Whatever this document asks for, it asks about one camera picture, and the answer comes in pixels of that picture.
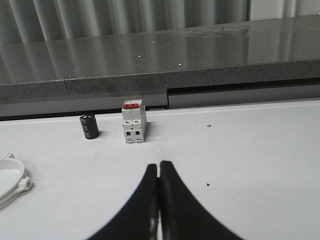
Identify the white circuit breaker red switch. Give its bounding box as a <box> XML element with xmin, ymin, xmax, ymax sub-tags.
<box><xmin>121</xmin><ymin>99</ymin><xmax>147</xmax><ymax>144</ymax></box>

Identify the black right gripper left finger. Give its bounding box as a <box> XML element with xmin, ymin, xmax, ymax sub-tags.
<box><xmin>89</xmin><ymin>164</ymin><xmax>159</xmax><ymax>240</ymax></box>

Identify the grey stone counter ledge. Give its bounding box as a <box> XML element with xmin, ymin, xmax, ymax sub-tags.
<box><xmin>0</xmin><ymin>14</ymin><xmax>320</xmax><ymax>118</ymax></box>

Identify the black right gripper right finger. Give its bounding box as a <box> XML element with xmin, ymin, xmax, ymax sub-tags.
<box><xmin>159</xmin><ymin>160</ymin><xmax>241</xmax><ymax>240</ymax></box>

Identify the white half clamp with lug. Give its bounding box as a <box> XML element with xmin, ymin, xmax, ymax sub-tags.
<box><xmin>0</xmin><ymin>153</ymin><xmax>33</xmax><ymax>210</ymax></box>

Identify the black cylindrical capacitor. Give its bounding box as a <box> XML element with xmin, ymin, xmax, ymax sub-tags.
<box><xmin>79</xmin><ymin>113</ymin><xmax>100</xmax><ymax>140</ymax></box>

